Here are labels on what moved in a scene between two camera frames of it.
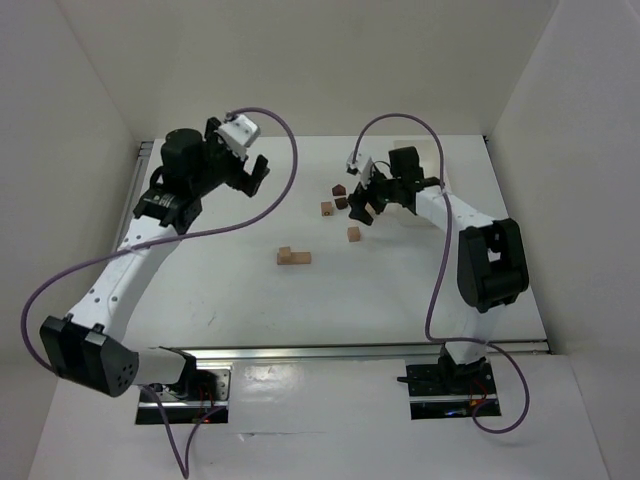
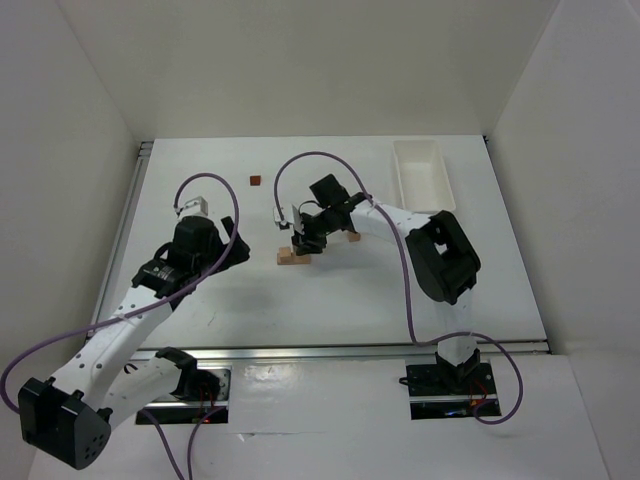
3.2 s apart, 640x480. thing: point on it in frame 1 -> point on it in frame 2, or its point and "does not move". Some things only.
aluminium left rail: [145, 153] does not move
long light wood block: [296, 258] does not move
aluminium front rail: [471, 351] does not move
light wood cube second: [354, 234] does not move
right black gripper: [370, 195] -> [304, 235]
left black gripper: [240, 176] -> [226, 245]
